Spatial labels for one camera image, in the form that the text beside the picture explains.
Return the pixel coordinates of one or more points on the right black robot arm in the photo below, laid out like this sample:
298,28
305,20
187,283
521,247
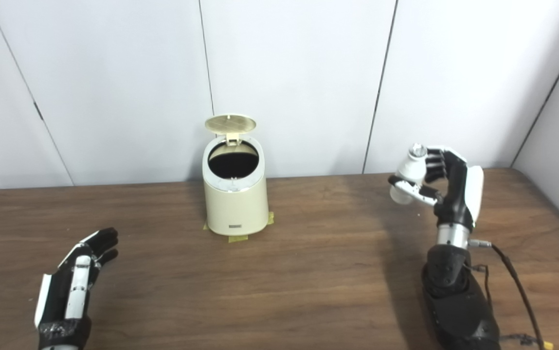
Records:
457,296

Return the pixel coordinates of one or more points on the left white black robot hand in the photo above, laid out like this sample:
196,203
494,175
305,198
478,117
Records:
58,296

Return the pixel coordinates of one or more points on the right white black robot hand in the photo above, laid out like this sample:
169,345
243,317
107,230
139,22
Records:
457,194

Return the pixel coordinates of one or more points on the cream-colored round bin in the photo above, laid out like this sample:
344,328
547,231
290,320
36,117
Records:
235,209

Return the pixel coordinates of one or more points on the small white plastic bottle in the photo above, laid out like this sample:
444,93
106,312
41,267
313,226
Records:
409,170

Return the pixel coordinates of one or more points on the cream round bin lid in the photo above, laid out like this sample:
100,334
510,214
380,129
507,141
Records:
230,123

